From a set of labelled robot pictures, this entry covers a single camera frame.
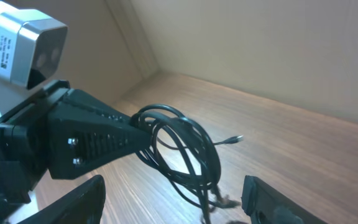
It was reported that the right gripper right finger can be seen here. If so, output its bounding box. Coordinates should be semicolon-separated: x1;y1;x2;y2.
241;175;326;224

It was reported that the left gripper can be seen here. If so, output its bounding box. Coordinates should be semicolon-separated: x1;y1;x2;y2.
0;80;151;223

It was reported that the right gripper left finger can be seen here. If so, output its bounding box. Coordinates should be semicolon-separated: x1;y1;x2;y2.
19;175;106;224

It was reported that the black cable bundle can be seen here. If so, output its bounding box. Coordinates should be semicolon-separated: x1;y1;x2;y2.
130;103;244;224

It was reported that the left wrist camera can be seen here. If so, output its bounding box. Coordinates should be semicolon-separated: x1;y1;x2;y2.
0;1;68;117

